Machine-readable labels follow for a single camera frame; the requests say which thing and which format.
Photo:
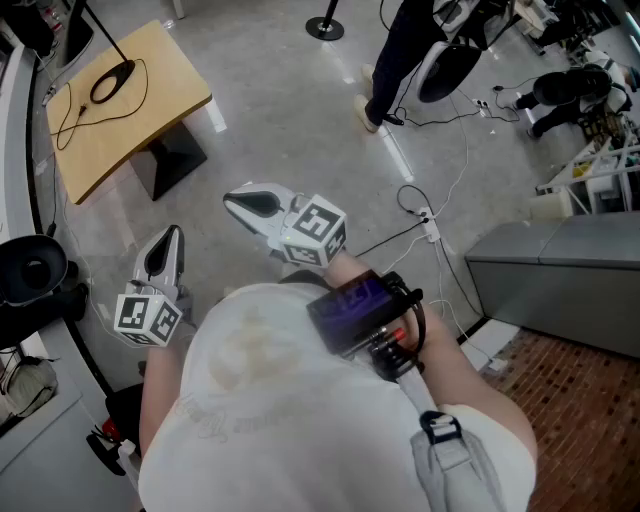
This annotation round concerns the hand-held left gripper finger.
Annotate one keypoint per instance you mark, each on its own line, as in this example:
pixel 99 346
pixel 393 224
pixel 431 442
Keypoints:
pixel 175 270
pixel 142 265

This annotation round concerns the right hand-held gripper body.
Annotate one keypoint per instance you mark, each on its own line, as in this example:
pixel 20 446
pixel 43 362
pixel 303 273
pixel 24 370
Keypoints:
pixel 312 225

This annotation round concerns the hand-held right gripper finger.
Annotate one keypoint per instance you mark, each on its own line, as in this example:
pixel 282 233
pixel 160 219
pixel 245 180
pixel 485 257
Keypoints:
pixel 270 188
pixel 260 222

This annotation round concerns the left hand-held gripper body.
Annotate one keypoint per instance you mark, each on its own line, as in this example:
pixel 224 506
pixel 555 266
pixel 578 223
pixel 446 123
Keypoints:
pixel 145 315

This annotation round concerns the black desk lamp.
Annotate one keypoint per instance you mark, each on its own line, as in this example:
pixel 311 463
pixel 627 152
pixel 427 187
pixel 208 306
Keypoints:
pixel 112 82

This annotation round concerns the person's left forearm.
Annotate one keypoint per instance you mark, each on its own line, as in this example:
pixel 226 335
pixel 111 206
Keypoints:
pixel 160 380

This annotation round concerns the black waist-mounted monitor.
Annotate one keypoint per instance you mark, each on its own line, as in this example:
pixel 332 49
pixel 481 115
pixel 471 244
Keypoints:
pixel 350 310

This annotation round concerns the black round speaker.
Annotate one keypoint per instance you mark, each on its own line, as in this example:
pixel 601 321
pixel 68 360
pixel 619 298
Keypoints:
pixel 30 270

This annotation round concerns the white power strip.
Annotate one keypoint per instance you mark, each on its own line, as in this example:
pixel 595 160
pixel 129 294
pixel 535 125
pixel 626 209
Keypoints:
pixel 430 227
pixel 482 106

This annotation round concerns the red fire extinguisher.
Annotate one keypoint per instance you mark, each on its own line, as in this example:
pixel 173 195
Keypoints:
pixel 111 428

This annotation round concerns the small wooden low table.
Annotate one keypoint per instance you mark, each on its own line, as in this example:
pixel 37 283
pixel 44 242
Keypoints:
pixel 125 135

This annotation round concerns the grey fabric bag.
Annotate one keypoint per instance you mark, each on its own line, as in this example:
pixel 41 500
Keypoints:
pixel 30 387

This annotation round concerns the person's white shirt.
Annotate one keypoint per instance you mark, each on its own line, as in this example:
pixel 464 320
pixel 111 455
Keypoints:
pixel 280 400

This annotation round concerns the black coat stand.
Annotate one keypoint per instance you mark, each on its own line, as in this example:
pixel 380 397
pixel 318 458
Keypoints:
pixel 325 29

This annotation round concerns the round shell backpack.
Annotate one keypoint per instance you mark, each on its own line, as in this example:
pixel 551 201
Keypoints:
pixel 445 75

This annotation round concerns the white metal rack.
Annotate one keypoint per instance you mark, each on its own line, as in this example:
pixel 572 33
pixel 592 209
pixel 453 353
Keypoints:
pixel 550 205

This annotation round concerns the grey low cabinet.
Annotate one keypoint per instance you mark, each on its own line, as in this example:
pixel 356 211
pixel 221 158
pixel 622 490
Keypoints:
pixel 550 280

